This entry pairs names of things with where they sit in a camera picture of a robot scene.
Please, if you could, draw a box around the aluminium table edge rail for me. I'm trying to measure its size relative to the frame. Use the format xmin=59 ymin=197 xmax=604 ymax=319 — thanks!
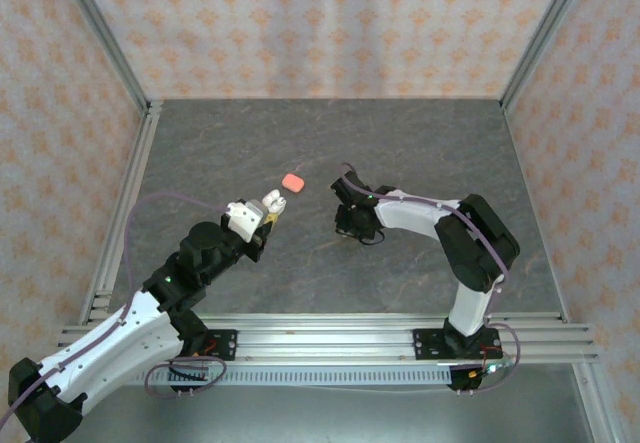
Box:
xmin=82 ymin=100 xmax=164 ymax=324

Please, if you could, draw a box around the white earbud charging case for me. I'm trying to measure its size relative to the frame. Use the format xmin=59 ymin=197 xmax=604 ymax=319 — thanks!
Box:
xmin=261 ymin=189 xmax=289 ymax=215

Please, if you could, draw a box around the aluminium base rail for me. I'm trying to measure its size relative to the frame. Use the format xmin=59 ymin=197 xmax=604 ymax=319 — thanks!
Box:
xmin=53 ymin=312 xmax=600 ymax=365

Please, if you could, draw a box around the slotted grey cable duct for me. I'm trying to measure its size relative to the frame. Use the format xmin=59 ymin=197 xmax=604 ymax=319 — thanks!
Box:
xmin=119 ymin=366 xmax=454 ymax=388

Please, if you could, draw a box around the pink earbud charging case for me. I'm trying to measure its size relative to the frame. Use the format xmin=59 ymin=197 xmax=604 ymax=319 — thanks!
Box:
xmin=281 ymin=172 xmax=307 ymax=194

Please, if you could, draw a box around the aluminium frame post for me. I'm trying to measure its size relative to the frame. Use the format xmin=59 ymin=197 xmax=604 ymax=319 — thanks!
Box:
xmin=572 ymin=362 xmax=621 ymax=443
xmin=499 ymin=0 xmax=596 ymax=109
xmin=54 ymin=0 xmax=151 ymax=112

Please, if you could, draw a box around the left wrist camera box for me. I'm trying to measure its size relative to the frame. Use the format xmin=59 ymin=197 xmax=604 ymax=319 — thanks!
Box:
xmin=221 ymin=197 xmax=266 ymax=243

